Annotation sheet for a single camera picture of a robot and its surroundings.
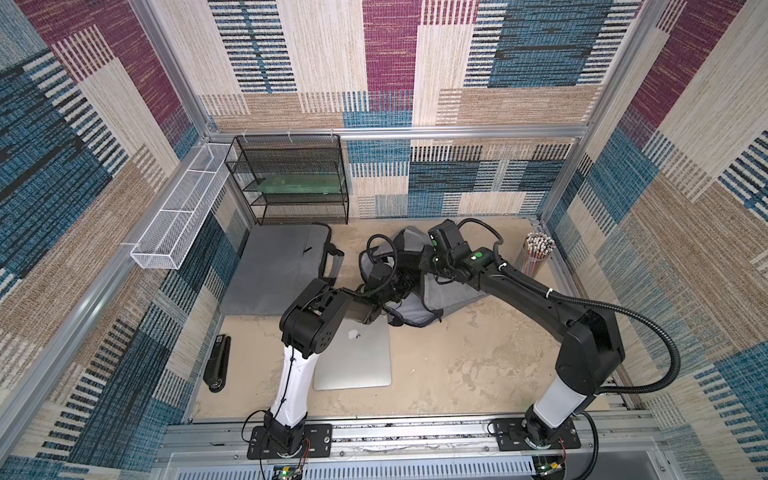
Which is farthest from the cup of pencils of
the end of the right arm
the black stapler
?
the black stapler

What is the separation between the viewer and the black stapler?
820mm

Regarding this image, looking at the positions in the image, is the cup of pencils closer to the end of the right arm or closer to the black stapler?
the end of the right arm

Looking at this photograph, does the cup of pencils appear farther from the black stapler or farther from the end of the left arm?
the black stapler
